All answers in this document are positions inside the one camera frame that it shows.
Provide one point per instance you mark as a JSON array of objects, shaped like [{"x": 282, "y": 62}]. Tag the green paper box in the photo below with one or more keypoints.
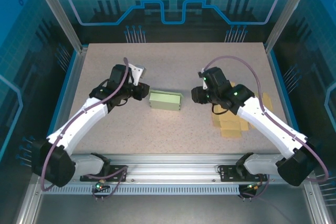
[{"x": 162, "y": 103}]

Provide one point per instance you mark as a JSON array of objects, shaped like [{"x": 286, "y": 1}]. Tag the yellow paper box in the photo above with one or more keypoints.
[{"x": 228, "y": 127}]

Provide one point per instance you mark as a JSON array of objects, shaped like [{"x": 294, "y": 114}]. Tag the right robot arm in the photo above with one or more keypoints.
[{"x": 267, "y": 124}]

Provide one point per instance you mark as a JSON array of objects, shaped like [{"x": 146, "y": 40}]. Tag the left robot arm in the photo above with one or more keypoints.
[{"x": 78, "y": 123}]

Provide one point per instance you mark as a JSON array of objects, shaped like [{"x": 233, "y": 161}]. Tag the blue table edge strip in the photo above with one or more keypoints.
[{"x": 279, "y": 77}]

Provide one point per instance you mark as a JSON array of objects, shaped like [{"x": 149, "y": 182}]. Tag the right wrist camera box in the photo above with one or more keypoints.
[{"x": 204, "y": 82}]

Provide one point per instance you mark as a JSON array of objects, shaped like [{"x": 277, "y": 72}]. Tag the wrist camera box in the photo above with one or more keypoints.
[
  {"x": 137, "y": 71},
  {"x": 204, "y": 82}
]

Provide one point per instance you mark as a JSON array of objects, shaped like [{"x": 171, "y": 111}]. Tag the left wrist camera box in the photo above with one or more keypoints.
[{"x": 137, "y": 71}]

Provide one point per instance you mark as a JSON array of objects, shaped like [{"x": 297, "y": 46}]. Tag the aluminium side rail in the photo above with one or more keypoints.
[{"x": 70, "y": 98}]

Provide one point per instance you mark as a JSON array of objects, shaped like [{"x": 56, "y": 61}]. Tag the aluminium mounting rail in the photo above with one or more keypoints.
[{"x": 170, "y": 169}]

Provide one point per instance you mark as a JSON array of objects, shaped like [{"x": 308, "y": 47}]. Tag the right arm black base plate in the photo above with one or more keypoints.
[{"x": 227, "y": 175}]

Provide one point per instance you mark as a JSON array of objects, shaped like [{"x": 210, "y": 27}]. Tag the aluminium corner post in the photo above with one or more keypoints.
[
  {"x": 284, "y": 14},
  {"x": 63, "y": 14}
]

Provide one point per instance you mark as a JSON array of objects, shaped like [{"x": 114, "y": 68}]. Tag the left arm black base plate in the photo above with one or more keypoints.
[{"x": 85, "y": 178}]

